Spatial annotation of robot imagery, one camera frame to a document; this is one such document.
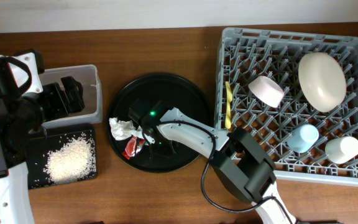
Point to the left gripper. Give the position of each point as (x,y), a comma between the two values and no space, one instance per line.
(51,93)

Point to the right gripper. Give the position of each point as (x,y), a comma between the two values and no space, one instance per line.
(165,152)

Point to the white tissue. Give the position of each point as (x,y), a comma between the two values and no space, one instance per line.
(121,130)

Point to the red candy wrapper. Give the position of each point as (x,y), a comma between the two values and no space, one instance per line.
(133,147)

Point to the pile of rice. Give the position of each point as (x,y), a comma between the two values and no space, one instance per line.
(70,160)

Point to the yellow spoon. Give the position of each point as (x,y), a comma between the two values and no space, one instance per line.
(229,99)

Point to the pink bowl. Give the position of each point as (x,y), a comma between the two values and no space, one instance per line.
(267,91)

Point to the light blue cup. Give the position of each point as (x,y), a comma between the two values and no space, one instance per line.
(303,138)

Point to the grey dishwasher rack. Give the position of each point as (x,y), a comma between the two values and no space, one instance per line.
(244,55)

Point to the cream plate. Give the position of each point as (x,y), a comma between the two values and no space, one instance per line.
(322,81)

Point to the white cup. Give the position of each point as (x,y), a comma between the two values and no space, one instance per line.
(342,149)

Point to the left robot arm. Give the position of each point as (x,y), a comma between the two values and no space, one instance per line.
(25,104)

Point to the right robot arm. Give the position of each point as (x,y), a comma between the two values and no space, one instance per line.
(244,168)

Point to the round black tray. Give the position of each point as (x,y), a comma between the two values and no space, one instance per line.
(175,90)

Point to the clear plastic bin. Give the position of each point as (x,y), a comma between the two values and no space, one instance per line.
(87,75)

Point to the black rectangular tray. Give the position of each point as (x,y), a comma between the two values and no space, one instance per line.
(67,155)

